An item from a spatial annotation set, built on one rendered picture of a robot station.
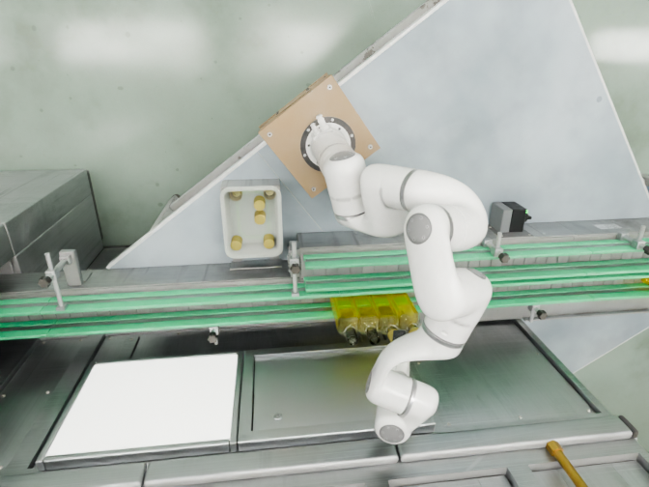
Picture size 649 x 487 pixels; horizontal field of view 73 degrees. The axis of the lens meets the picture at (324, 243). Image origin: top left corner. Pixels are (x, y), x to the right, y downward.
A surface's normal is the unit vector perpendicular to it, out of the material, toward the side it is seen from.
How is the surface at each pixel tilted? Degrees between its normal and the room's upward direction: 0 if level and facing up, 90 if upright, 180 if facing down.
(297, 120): 5
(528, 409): 90
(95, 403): 90
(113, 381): 90
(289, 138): 5
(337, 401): 90
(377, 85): 0
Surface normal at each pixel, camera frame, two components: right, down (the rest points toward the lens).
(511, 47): 0.12, 0.40
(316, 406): 0.00, -0.92
